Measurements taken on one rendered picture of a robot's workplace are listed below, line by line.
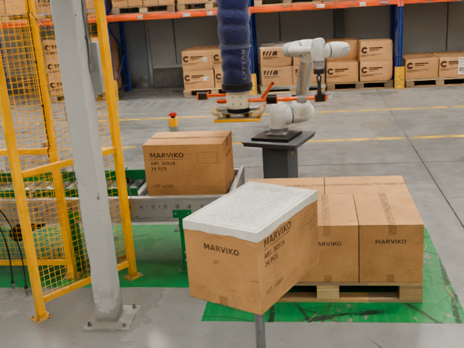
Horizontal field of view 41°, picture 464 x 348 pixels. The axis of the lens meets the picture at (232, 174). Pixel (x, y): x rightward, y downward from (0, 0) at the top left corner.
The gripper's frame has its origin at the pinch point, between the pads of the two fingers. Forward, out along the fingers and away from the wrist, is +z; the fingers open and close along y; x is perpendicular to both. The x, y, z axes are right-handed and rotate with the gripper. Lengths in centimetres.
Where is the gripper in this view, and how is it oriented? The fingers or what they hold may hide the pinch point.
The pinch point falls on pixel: (319, 96)
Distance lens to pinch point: 455.2
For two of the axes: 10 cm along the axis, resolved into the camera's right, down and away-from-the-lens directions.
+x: 9.9, -0.3, -1.3
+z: 0.7, 9.5, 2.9
